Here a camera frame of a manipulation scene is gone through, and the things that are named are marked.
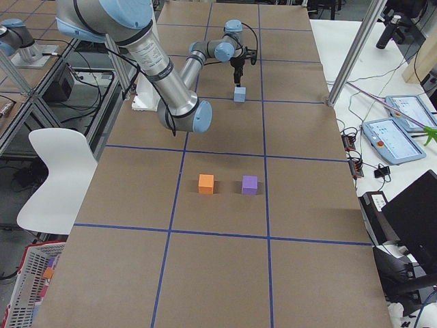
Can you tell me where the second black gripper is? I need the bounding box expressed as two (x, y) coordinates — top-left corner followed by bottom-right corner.
(229, 54), (246, 85)

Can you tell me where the light blue foam block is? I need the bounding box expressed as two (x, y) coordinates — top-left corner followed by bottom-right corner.
(234, 86), (246, 103)

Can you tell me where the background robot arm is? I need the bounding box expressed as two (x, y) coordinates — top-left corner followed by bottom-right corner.
(1, 18), (52, 68)

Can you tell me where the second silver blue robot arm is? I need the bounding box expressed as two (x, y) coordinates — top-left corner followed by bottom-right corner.
(56, 0), (246, 133)

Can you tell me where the purple foam block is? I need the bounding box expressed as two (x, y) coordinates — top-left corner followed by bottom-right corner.
(242, 175), (258, 195)

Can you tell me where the orange foam block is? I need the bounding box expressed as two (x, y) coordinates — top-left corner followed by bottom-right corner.
(198, 174), (214, 195)

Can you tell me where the orange terminal connector block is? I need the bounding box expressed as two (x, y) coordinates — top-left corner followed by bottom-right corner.
(341, 133), (356, 152)

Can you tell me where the near blue teach pendant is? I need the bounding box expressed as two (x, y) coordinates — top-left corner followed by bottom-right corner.
(362, 118), (426, 165)

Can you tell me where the blue teach pendant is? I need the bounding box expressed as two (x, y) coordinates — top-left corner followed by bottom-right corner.
(362, 118), (426, 165)
(385, 95), (436, 133)

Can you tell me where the far blue teach pendant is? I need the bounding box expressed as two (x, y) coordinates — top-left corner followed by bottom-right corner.
(385, 95), (436, 133)

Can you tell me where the white plastic chair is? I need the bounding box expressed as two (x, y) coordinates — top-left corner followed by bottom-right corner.
(17, 128), (98, 235)

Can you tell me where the grabber stick with green tip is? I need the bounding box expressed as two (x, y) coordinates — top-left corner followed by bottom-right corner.
(346, 82), (436, 146)

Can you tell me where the black laptop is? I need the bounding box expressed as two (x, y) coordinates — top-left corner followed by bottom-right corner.
(382, 169), (436, 273)

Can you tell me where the white perforated basket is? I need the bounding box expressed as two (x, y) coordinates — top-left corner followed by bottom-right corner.
(1, 241), (65, 327)

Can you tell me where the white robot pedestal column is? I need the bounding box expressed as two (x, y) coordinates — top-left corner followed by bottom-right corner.
(132, 74), (160, 111)

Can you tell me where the aluminium frame post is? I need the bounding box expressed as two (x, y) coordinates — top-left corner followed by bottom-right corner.
(327, 0), (386, 107)

